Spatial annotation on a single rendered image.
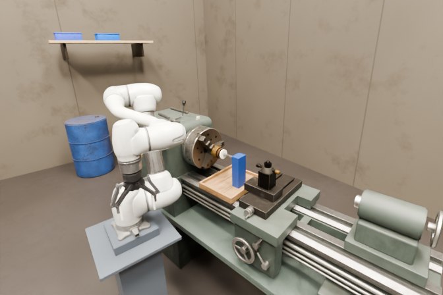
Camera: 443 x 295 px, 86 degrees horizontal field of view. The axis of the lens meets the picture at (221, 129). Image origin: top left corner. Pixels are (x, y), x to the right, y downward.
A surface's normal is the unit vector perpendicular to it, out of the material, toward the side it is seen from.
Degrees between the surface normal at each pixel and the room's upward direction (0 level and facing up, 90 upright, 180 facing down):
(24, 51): 90
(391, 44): 90
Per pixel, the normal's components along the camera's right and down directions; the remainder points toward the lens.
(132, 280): 0.61, 0.23
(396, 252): -0.68, 0.25
